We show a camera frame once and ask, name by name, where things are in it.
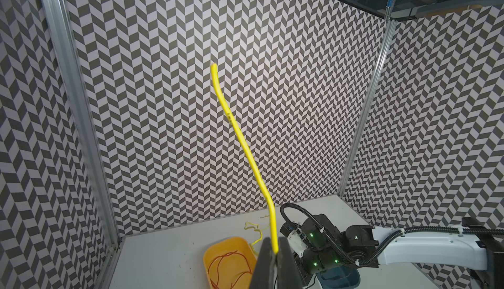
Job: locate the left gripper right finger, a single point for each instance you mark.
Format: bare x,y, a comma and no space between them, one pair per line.
288,275

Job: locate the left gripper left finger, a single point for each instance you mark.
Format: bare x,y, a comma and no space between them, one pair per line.
264,273

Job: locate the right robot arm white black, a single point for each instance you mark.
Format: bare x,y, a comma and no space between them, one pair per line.
332,258

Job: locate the yellow plastic bin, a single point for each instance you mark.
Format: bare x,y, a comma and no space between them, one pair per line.
229,264

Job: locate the teal plastic bin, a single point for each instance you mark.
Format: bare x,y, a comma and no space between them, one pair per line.
339,278

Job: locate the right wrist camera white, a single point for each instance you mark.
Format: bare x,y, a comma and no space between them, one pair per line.
295,237

